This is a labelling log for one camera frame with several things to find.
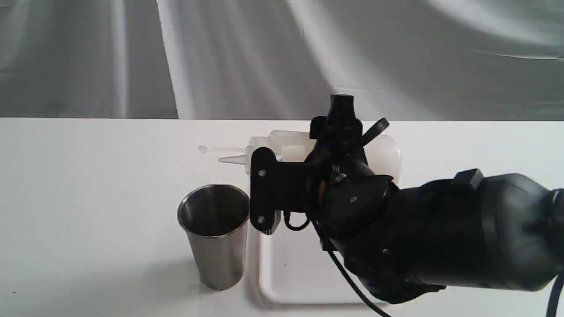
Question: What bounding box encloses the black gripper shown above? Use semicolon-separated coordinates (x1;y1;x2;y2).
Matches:
307;94;395;247

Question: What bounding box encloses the translucent squeeze bottle amber liquid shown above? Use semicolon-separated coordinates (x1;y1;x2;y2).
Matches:
199;130;401;183

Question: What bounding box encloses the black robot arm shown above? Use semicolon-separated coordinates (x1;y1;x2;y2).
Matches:
304;94;563;304

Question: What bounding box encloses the stainless steel cup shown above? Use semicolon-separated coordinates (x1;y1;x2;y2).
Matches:
177;184;250;291

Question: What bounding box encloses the grey backdrop cloth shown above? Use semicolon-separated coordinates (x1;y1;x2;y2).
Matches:
0;0;564;121

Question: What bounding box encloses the white plastic tray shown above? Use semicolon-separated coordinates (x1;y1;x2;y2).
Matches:
258;224;362;306

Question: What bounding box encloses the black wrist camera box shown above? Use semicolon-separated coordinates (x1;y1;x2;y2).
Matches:
250;147;332;235

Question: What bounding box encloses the black cable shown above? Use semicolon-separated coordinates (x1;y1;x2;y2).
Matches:
282;118;564;317

